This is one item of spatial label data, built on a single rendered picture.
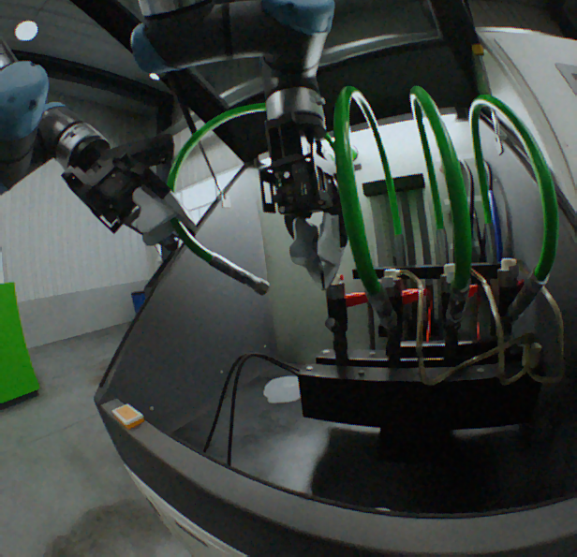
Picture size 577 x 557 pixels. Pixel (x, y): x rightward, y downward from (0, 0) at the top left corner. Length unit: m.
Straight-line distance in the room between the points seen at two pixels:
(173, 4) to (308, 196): 0.25
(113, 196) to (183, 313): 0.30
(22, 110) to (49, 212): 6.63
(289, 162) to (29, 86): 0.30
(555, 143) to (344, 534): 0.51
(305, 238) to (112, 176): 0.26
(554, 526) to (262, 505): 0.24
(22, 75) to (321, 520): 0.46
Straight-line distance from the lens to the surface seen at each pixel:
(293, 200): 0.29
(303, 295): 0.71
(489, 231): 0.43
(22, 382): 3.45
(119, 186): 0.35
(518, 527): 0.24
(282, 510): 0.24
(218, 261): 0.35
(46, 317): 6.61
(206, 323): 0.59
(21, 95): 0.31
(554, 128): 0.48
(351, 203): 0.19
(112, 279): 7.14
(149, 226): 0.32
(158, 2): 0.30
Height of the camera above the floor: 1.15
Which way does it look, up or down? 3 degrees down
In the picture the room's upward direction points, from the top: 7 degrees counter-clockwise
